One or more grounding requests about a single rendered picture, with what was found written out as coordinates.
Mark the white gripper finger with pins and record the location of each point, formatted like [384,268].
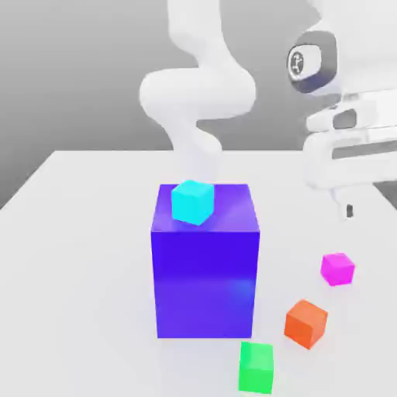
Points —
[341,201]

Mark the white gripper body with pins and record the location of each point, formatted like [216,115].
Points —
[319,167]

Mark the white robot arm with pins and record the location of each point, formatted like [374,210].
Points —
[198,93]

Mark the small magenta cube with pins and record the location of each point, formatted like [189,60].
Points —
[338,269]

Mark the small orange cube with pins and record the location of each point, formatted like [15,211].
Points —
[305,324]

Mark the small cyan cube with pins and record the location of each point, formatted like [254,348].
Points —
[192,203]

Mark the small green cube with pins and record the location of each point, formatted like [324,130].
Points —
[256,369]

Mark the large purple box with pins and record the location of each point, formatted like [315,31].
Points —
[204,279]

